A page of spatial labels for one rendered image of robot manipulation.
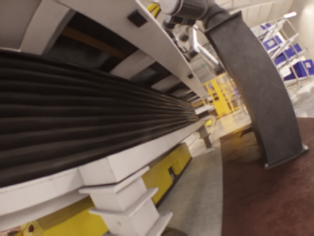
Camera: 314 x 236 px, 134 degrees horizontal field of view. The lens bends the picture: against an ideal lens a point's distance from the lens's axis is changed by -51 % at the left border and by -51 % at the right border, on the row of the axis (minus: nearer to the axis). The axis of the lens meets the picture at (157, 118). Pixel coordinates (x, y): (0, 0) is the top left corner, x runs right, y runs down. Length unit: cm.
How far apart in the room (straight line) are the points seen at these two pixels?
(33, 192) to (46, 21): 39
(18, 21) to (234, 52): 95
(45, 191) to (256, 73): 95
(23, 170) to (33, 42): 33
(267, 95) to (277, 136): 23
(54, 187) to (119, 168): 16
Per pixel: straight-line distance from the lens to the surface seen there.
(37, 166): 34
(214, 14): 101
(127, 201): 30
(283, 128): 85
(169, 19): 111
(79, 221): 54
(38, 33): 43
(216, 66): 251
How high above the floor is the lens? 42
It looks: 8 degrees up
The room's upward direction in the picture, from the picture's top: 22 degrees counter-clockwise
